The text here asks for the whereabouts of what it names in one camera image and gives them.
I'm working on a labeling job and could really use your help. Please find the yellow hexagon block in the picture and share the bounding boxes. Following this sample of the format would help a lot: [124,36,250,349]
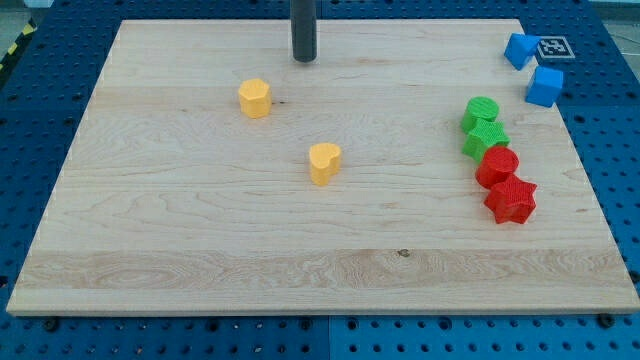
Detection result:
[238,78,272,119]

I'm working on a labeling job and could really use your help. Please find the red star block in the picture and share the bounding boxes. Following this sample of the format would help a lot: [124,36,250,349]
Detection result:
[484,174,537,224]

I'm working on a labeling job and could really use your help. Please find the light wooden board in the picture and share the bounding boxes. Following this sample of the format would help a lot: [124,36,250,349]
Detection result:
[7,19,639,317]

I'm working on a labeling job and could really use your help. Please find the red cylinder block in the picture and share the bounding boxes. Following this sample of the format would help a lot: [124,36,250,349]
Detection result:
[475,146,520,189]

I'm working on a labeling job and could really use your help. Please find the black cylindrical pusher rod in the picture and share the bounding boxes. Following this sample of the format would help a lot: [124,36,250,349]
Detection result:
[290,0,317,63]

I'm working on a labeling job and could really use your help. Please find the blue cube block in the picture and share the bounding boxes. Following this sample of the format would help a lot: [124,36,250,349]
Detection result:
[525,66,564,108]

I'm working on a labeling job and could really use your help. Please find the yellow heart block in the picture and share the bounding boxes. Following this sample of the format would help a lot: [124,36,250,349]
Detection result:
[309,143,342,186]

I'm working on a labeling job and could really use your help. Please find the green star block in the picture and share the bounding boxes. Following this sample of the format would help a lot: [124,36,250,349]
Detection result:
[462,120,511,163]

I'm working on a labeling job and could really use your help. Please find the green cylinder block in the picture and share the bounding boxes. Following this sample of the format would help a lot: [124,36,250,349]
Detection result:
[460,96,500,133]

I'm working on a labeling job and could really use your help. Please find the blue triangle block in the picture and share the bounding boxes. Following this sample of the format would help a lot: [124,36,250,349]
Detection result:
[503,33,541,70]

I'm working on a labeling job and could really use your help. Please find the black white fiducial tag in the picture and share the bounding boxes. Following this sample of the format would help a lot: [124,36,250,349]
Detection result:
[537,35,575,60]

